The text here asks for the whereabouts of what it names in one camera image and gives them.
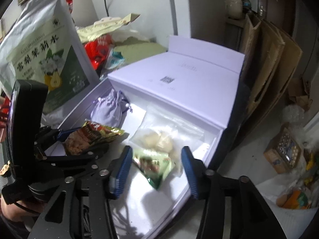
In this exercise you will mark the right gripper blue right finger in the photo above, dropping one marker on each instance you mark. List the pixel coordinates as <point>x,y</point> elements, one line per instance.
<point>191,171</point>

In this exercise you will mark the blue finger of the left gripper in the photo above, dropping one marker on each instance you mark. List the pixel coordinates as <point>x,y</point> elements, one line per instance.
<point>66,133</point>

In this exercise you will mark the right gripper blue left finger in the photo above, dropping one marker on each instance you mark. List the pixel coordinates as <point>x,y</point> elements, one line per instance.
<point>120,170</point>

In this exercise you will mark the brown orange snack packet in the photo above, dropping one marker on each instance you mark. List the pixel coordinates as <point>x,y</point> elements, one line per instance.
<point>90,135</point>

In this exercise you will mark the green candy wrapper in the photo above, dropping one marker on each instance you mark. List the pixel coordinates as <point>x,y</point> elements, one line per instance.
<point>155,166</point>

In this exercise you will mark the clear bag with white item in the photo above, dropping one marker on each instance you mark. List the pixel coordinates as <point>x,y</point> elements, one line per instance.
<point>164,136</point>

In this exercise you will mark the purple satin sachet pouch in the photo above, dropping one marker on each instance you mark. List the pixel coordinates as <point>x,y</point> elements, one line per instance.
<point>108,110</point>

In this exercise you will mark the person's left hand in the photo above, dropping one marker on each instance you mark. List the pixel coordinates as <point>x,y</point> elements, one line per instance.
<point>16,214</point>

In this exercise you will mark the lavender open gift box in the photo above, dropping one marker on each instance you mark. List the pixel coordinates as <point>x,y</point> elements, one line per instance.
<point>186,94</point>

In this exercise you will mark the cardboard box on floor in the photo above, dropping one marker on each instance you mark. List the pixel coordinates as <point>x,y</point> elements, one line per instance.
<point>283,152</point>

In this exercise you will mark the silver tea pouch bag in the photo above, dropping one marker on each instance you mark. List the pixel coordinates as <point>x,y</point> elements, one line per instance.
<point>43,45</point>

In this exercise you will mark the cardboard sheets stack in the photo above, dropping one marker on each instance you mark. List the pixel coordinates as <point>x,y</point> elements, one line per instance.
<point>271,59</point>

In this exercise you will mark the white refrigerator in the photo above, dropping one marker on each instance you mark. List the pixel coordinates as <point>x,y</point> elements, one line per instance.
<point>159,19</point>

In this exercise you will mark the white ceramic jars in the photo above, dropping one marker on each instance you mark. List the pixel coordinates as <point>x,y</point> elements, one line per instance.
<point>234,9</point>

